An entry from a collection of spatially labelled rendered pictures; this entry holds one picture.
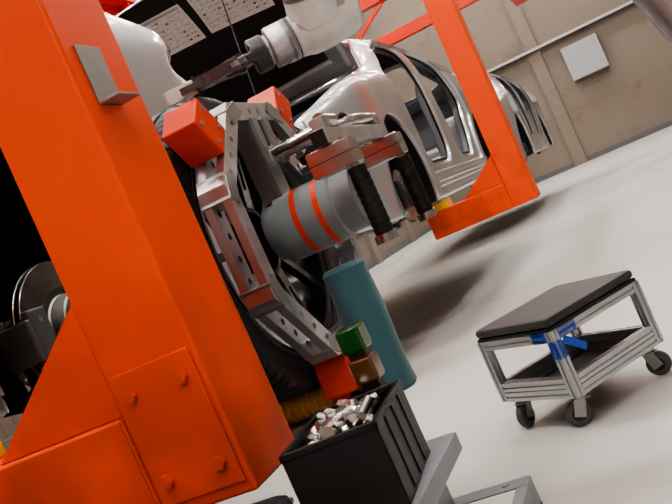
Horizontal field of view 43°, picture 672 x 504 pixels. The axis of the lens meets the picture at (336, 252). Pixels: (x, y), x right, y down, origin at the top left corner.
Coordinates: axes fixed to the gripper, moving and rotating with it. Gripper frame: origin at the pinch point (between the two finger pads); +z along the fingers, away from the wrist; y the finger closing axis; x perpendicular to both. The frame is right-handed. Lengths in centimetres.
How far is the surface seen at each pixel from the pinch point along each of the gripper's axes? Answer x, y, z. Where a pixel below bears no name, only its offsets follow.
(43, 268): -20, 16, 45
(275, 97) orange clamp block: -8.8, 12.4, -18.4
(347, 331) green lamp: -47, -55, -6
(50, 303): -27, 12, 47
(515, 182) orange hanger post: -104, 314, -153
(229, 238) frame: -29.2, -25.1, 4.1
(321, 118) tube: -17.3, -28.3, -20.4
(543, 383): -116, 56, -56
